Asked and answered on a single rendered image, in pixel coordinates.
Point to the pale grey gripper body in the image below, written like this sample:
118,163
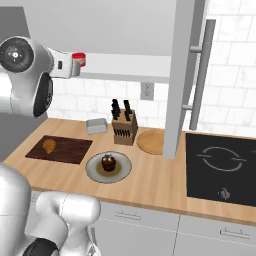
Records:
75,70

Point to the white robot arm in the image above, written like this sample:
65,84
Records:
20,93

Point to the red-lidded jam jar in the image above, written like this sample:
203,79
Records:
80,59

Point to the golden croissant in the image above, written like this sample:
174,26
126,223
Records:
49,145

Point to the dark brown cutting board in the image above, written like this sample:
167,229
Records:
68,150

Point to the round wooden board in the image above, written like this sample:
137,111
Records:
150,141

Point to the white cabinet door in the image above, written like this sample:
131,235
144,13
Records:
180,66

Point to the small grey box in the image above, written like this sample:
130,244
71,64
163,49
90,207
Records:
96,126

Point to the wooden knife block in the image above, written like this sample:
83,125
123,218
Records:
125,128

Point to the chocolate cupcake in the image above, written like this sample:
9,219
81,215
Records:
108,163

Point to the grey plate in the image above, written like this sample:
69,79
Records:
95,168

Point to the white drawer front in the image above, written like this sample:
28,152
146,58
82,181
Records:
150,218
206,230

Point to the black hob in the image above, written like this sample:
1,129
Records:
220,166

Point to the white cupboard door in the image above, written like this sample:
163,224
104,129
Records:
133,241
213,248

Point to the white wall cabinet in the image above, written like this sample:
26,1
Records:
116,30

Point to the grey wall socket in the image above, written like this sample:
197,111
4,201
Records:
147,91

